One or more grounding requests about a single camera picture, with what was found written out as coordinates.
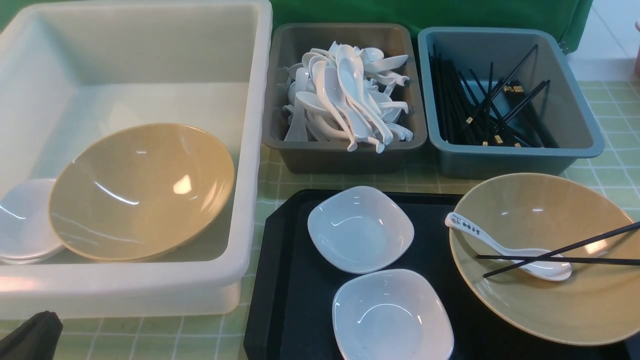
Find grey spoon bin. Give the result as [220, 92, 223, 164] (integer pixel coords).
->
[262, 22, 428, 174]

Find green cloth backdrop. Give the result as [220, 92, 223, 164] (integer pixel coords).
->
[270, 0, 593, 54]

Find black chopstick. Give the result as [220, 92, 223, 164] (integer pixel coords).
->
[483, 222, 640, 278]
[475, 254, 640, 266]

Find large white plastic tub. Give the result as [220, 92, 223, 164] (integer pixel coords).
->
[0, 0, 272, 321]

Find tan bowl in tub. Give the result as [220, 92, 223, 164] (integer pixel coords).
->
[48, 123, 236, 262]

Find white square dish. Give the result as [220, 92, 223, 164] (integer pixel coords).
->
[332, 269, 455, 360]
[307, 186, 415, 275]

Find tan noodle bowl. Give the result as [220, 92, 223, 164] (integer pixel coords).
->
[449, 173, 640, 346]

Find bundle of black chopsticks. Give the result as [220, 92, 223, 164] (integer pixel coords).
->
[429, 44, 558, 149]

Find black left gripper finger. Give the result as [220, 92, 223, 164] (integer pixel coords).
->
[0, 311, 64, 360]

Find green checked tablecloth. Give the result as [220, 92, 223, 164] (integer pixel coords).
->
[54, 80, 640, 360]

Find pile of white spoons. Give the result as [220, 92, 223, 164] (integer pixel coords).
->
[276, 42, 414, 154]

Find blue chopstick bin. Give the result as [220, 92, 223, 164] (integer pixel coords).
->
[417, 27, 605, 180]

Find white dish in tub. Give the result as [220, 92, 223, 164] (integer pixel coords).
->
[0, 178, 65, 265]

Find black serving tray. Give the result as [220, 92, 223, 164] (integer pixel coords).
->
[243, 189, 639, 360]

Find white soup spoon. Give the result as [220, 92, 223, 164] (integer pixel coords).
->
[445, 212, 572, 281]

